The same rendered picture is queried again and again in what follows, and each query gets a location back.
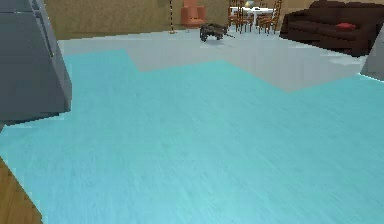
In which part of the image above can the red cushion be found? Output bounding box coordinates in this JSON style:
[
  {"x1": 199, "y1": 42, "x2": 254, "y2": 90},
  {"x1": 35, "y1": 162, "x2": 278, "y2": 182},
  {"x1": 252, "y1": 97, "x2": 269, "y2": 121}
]
[{"x1": 335, "y1": 22, "x2": 357, "y2": 32}]

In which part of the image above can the white dining table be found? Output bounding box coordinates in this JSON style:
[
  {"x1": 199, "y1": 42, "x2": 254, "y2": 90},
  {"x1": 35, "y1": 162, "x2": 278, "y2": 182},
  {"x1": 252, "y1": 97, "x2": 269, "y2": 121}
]
[{"x1": 238, "y1": 6, "x2": 278, "y2": 28}]

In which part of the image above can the brown wooden cabinet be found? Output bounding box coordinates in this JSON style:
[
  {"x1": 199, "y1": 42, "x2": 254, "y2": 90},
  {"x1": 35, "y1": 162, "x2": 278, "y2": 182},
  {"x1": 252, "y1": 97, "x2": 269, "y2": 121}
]
[{"x1": 0, "y1": 156, "x2": 44, "y2": 224}]

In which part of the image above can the grey fridge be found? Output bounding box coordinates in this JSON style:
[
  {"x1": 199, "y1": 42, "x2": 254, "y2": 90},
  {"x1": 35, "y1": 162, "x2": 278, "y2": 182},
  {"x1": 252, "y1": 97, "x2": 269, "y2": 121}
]
[{"x1": 0, "y1": 0, "x2": 73, "y2": 128}]

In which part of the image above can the orange armchair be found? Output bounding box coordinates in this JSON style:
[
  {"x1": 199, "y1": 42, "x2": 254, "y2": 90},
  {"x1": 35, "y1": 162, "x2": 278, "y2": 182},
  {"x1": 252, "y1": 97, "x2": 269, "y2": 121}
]
[{"x1": 180, "y1": 0, "x2": 207, "y2": 29}]

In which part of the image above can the thin floor lamp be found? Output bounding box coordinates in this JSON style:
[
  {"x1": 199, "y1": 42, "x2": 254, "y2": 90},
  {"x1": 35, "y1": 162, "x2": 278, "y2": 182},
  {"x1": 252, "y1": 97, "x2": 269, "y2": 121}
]
[{"x1": 168, "y1": 0, "x2": 178, "y2": 35}]

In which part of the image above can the brown wooden chair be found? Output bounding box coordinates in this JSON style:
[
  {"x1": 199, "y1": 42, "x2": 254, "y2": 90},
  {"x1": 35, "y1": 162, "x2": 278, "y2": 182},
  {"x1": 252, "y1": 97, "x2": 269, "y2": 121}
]
[
  {"x1": 257, "y1": 0, "x2": 283, "y2": 35},
  {"x1": 227, "y1": 0, "x2": 255, "y2": 34}
]

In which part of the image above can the dark brown sofa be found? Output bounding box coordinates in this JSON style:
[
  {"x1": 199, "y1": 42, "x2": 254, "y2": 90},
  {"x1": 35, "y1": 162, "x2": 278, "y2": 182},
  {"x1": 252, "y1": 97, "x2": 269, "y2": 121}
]
[{"x1": 279, "y1": 0, "x2": 384, "y2": 58}]

